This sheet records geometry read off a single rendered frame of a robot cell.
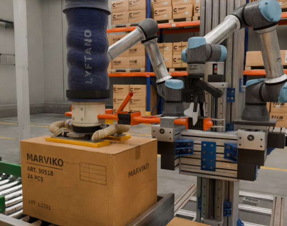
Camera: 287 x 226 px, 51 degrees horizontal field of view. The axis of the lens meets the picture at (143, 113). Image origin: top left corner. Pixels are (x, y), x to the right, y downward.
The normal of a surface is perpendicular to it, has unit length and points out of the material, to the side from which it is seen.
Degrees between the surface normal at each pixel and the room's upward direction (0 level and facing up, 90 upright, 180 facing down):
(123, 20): 90
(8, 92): 90
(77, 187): 90
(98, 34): 77
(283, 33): 90
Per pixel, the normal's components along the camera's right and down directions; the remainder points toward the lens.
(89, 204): -0.50, 0.08
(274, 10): 0.50, -0.04
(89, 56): 0.37, -0.21
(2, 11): 0.90, 0.04
